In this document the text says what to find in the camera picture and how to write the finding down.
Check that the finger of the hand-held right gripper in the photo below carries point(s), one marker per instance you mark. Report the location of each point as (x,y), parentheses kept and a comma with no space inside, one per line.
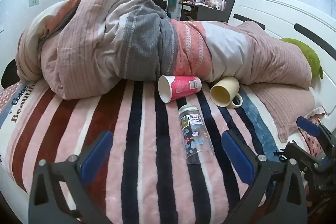
(309,126)
(299,153)

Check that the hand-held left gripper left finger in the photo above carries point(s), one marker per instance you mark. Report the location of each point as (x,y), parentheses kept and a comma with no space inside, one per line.
(97,154)

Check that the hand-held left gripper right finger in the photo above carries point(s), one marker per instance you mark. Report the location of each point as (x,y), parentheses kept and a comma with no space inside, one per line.
(236,158)

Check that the clear glass cup with stickers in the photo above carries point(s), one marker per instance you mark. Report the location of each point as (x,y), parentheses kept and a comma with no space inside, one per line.
(193,133)

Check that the pink paper cup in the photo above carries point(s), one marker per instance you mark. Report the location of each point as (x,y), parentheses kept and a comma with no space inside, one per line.
(178,88)

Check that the pink striped pillow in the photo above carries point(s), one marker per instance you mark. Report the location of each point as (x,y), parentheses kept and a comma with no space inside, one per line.
(286,111)

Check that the striped fleece blanket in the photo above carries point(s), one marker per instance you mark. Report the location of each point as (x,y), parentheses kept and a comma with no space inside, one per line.
(136,145)

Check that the cream ceramic mug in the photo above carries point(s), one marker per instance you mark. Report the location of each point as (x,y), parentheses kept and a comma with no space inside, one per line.
(225,91)

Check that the green plush toy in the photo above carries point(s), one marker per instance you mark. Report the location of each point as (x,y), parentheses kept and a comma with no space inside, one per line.
(307,53)

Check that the white bed headboard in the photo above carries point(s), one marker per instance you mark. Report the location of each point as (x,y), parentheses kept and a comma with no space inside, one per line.
(286,14)

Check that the black cloth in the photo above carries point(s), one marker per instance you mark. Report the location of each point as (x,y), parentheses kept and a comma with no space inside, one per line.
(9,74)

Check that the pink grey striped quilt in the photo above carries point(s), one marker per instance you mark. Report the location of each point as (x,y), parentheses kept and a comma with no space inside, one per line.
(136,37)

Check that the cluttered desk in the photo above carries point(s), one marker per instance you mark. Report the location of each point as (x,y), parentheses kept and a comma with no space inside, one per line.
(197,7)

